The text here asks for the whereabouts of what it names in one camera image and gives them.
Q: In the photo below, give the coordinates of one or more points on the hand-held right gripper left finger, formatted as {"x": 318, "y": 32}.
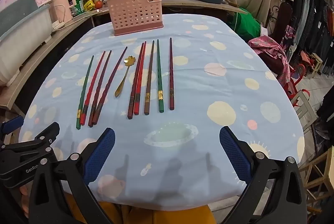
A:
{"x": 100, "y": 156}

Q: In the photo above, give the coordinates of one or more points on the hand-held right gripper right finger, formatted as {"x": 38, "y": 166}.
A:
{"x": 234, "y": 156}

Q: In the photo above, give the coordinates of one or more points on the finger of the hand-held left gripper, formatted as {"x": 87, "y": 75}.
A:
{"x": 44, "y": 135}
{"x": 11, "y": 125}

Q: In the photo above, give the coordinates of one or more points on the green twisted chopstick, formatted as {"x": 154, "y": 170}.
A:
{"x": 85, "y": 92}

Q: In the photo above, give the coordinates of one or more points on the brown-red twisted chopstick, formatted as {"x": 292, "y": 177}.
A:
{"x": 100, "y": 88}

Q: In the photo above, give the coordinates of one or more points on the red twisted chopstick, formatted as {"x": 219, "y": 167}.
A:
{"x": 93, "y": 88}

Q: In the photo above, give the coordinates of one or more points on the maroon twisted chopstick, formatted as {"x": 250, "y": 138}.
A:
{"x": 112, "y": 83}

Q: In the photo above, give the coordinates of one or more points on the dark red straight chopstick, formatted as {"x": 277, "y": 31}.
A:
{"x": 136, "y": 83}

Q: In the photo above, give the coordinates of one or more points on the brown straight chopstick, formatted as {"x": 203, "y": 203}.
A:
{"x": 150, "y": 78}

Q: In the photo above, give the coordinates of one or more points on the green straight chopstick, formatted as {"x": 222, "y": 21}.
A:
{"x": 159, "y": 78}

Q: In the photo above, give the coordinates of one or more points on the gold flower spoon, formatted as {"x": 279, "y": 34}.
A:
{"x": 129, "y": 60}

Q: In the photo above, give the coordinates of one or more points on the maroon straight chopstick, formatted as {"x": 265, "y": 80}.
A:
{"x": 171, "y": 75}

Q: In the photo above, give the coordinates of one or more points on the pink perforated utensil basket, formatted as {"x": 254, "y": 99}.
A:
{"x": 135, "y": 15}

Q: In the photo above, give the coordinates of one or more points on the person's left hand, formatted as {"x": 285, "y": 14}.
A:
{"x": 24, "y": 195}

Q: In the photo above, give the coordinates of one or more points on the translucent dish cabinet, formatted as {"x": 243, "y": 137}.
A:
{"x": 21, "y": 57}

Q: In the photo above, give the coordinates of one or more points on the yellow trousers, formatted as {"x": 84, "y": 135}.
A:
{"x": 156, "y": 216}

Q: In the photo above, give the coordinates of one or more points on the white slatted chair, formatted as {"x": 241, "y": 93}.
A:
{"x": 306, "y": 109}

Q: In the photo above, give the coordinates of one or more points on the tall wooden stool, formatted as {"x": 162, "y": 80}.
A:
{"x": 323, "y": 164}

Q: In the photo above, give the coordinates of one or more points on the light blue printed tablecloth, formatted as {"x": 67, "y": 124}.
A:
{"x": 195, "y": 70}

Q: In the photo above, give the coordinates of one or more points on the red plastic chair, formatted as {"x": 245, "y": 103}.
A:
{"x": 297, "y": 70}

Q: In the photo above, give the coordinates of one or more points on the pink floral cloth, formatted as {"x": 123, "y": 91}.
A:
{"x": 268, "y": 46}

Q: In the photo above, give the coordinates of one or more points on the small wooden stool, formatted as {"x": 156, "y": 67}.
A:
{"x": 317, "y": 59}

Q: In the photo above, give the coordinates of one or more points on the pink water appliance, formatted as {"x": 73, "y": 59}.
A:
{"x": 64, "y": 7}

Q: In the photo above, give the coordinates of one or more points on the green plastic bag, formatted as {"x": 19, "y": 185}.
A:
{"x": 245, "y": 22}

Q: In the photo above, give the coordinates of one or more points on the yellow packet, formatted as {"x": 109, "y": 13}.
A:
{"x": 88, "y": 5}

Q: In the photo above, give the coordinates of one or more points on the red tomato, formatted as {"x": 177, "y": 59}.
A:
{"x": 98, "y": 4}

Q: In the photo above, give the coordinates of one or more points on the dark metal chair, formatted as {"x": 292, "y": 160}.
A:
{"x": 284, "y": 12}

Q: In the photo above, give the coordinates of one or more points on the pale stone counter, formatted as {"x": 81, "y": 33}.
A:
{"x": 208, "y": 6}

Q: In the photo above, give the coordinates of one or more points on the hanging clothes row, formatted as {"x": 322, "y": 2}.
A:
{"x": 315, "y": 18}

